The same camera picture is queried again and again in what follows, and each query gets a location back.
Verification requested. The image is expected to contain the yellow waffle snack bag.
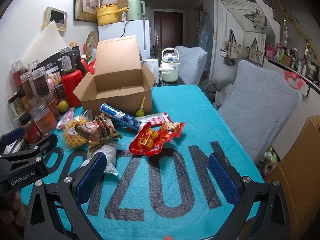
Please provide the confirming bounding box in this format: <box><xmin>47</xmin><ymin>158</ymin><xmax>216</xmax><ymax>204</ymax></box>
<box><xmin>63</xmin><ymin>114</ymin><xmax>88</xmax><ymax>149</ymax></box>

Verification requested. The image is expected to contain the pink cone pouch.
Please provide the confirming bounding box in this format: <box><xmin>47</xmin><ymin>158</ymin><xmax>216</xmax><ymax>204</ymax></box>
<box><xmin>56</xmin><ymin>107</ymin><xmax>75</xmax><ymax>129</ymax></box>

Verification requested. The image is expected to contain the brown cereal bag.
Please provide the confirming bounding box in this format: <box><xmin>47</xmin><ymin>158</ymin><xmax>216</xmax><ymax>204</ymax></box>
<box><xmin>74</xmin><ymin>113</ymin><xmax>122</xmax><ymax>152</ymax></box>

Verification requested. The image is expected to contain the white bread packet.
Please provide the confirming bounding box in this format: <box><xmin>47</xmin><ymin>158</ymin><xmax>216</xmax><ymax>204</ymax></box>
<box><xmin>81</xmin><ymin>140</ymin><xmax>121</xmax><ymax>176</ymax></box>

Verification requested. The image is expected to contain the blue tube package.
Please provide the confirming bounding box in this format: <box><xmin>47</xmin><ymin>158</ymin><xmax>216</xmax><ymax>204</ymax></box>
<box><xmin>100</xmin><ymin>103</ymin><xmax>144</xmax><ymax>132</ymax></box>

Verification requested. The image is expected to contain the large red snack bag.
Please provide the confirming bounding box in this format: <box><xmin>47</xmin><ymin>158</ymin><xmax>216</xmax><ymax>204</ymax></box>
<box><xmin>129</xmin><ymin>122</ymin><xmax>185</xmax><ymax>157</ymax></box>

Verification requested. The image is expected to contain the person left hand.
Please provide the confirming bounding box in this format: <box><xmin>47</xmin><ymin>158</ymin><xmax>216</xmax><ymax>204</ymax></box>
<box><xmin>1</xmin><ymin>191</ymin><xmax>25</xmax><ymax>226</ymax></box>

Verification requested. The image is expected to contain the red label dark-lid jar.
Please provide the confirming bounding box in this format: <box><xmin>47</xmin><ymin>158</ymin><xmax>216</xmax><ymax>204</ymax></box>
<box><xmin>19</xmin><ymin>113</ymin><xmax>42</xmax><ymax>145</ymax></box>

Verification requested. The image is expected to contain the orange label clear jar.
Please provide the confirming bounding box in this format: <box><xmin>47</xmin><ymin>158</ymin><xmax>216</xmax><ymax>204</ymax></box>
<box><xmin>30</xmin><ymin>102</ymin><xmax>56</xmax><ymax>134</ymax></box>

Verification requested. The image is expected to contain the yellow green fruit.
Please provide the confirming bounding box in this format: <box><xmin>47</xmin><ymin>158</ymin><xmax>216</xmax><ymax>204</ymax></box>
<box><xmin>57</xmin><ymin>100</ymin><xmax>69</xmax><ymax>113</ymax></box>

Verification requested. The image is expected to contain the brown cardboard box on floor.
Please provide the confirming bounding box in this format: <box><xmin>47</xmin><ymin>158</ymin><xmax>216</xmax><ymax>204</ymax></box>
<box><xmin>266</xmin><ymin>115</ymin><xmax>320</xmax><ymax>239</ymax></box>

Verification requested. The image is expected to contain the pink bottle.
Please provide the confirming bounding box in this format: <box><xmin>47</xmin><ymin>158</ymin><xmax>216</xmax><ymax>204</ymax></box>
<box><xmin>47</xmin><ymin>78</ymin><xmax>60</xmax><ymax>105</ymax></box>

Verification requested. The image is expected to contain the dark label tall jar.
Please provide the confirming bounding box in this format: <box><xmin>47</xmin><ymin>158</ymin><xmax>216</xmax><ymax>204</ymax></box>
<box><xmin>32</xmin><ymin>67</ymin><xmax>51</xmax><ymax>100</ymax></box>

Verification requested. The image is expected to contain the red canister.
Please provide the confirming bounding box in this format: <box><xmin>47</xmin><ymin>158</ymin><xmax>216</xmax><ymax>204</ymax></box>
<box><xmin>61</xmin><ymin>70</ymin><xmax>83</xmax><ymax>107</ymax></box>

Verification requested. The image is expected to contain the dark jar on canister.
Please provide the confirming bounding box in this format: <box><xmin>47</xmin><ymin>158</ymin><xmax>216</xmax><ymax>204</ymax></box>
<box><xmin>60</xmin><ymin>46</ymin><xmax>75</xmax><ymax>74</ymax></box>

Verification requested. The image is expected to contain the open cardboard box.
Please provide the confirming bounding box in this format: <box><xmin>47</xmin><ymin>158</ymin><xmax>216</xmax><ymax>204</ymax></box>
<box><xmin>73</xmin><ymin>35</ymin><xmax>155</xmax><ymax>115</ymax></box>

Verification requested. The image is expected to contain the green lollipop yellow stick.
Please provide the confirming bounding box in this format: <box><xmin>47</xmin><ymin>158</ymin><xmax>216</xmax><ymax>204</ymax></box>
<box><xmin>136</xmin><ymin>96</ymin><xmax>145</xmax><ymax>117</ymax></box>

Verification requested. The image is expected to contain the red white flat packet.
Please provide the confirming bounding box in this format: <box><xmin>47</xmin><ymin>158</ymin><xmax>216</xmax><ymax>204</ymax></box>
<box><xmin>136</xmin><ymin>113</ymin><xmax>171</xmax><ymax>126</ymax></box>

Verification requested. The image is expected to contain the near grey covered chair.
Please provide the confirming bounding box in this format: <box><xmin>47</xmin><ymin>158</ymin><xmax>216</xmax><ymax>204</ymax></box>
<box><xmin>218</xmin><ymin>60</ymin><xmax>302</xmax><ymax>163</ymax></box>

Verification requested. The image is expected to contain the grey covered chair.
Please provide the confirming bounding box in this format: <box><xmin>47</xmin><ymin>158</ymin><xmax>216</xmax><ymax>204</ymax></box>
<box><xmin>175</xmin><ymin>46</ymin><xmax>208</xmax><ymax>85</ymax></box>
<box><xmin>218</xmin><ymin>60</ymin><xmax>302</xmax><ymax>163</ymax></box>

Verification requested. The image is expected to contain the woven round fan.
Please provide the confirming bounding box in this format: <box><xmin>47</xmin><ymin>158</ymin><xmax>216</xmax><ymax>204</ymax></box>
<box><xmin>84</xmin><ymin>30</ymin><xmax>99</xmax><ymax>57</ymax></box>

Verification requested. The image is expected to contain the yellow pot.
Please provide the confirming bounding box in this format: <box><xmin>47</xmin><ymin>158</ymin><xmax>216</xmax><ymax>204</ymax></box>
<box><xmin>97</xmin><ymin>4</ymin><xmax>129</xmax><ymax>26</ymax></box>

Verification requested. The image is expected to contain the white thermos pot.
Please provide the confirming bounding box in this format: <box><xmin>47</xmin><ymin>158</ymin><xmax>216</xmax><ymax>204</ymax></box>
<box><xmin>159</xmin><ymin>48</ymin><xmax>180</xmax><ymax>82</ymax></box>

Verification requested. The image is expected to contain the white mini fridge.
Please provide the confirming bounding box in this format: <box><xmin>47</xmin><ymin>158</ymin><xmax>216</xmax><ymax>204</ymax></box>
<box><xmin>98</xmin><ymin>18</ymin><xmax>151</xmax><ymax>60</ymax></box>

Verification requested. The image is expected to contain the framed picture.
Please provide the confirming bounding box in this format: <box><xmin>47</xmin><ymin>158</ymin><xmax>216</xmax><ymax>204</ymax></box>
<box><xmin>73</xmin><ymin>0</ymin><xmax>100</xmax><ymax>23</ymax></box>

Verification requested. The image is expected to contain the far grey covered chair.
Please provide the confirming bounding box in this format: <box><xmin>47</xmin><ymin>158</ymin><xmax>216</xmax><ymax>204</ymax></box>
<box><xmin>175</xmin><ymin>46</ymin><xmax>208</xmax><ymax>85</ymax></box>

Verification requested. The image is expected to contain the green electric kettle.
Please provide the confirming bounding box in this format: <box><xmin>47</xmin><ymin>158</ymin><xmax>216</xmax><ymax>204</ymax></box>
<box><xmin>127</xmin><ymin>0</ymin><xmax>146</xmax><ymax>21</ymax></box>

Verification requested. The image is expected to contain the dark entrance door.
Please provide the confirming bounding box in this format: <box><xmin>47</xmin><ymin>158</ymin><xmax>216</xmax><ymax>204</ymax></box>
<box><xmin>154</xmin><ymin>11</ymin><xmax>183</xmax><ymax>49</ymax></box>

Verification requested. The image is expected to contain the wall intercom panel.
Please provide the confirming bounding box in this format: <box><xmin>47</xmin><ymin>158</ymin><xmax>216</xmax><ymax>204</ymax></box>
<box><xmin>42</xmin><ymin>7</ymin><xmax>67</xmax><ymax>32</ymax></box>

